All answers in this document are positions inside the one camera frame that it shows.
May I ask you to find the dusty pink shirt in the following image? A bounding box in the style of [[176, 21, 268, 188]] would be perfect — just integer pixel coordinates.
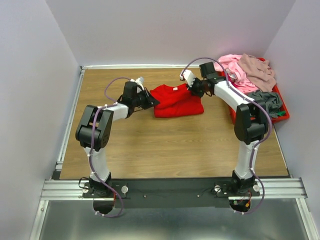
[[237, 54, 277, 92]]

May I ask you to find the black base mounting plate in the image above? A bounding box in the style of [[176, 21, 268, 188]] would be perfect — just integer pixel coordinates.
[[78, 177, 262, 215]]

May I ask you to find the red t-shirt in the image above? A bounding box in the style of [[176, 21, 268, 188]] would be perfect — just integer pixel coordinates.
[[150, 83, 204, 118]]

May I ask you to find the aluminium left rail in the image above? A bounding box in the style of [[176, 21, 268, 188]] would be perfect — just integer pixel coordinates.
[[50, 66, 85, 180]]

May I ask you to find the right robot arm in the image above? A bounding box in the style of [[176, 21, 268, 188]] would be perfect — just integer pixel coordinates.
[[180, 62, 271, 197]]

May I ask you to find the light pink shirt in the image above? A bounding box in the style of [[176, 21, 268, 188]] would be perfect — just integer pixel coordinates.
[[217, 54, 258, 95]]

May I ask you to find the grey shirt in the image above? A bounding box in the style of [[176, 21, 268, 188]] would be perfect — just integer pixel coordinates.
[[247, 90, 283, 118]]

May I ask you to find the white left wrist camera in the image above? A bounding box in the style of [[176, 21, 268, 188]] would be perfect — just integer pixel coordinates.
[[130, 76, 145, 91]]

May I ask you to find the red plastic bin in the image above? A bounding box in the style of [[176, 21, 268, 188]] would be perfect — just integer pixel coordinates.
[[214, 54, 290, 123]]

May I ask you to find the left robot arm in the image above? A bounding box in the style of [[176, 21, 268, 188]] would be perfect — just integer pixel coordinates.
[[75, 77, 160, 198]]

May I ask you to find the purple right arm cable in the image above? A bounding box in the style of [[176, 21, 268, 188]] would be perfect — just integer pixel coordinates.
[[180, 57, 273, 215]]

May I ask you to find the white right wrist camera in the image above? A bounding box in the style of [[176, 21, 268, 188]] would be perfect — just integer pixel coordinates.
[[179, 69, 196, 88]]

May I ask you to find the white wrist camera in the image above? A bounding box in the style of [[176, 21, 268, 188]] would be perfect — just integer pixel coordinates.
[[179, 69, 196, 88], [130, 76, 145, 91]]

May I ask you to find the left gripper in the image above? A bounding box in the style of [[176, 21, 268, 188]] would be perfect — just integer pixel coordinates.
[[132, 87, 160, 110]]

